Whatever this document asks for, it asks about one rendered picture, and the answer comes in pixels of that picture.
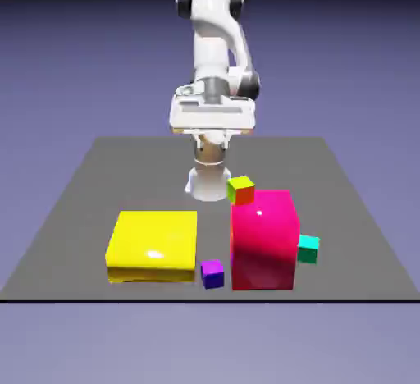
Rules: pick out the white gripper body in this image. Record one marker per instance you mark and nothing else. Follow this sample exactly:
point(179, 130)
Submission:
point(213, 119)

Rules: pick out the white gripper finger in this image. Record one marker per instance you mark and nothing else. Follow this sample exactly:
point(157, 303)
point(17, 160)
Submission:
point(226, 141)
point(199, 141)

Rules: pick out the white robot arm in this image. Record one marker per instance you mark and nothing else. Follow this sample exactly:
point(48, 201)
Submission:
point(210, 23)

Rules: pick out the small lime and orange cube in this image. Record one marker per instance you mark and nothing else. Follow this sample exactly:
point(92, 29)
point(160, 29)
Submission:
point(242, 192)

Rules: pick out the small purple cube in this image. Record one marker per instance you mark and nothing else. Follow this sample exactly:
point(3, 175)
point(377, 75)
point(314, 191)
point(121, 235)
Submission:
point(212, 274)

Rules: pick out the small teal cube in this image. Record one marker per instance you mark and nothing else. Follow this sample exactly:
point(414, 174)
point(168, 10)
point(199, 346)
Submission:
point(308, 248)

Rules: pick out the large pink box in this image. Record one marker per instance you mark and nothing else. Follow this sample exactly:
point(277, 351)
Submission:
point(264, 243)

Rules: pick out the large yellow box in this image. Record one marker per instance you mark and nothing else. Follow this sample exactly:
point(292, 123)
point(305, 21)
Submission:
point(154, 243)

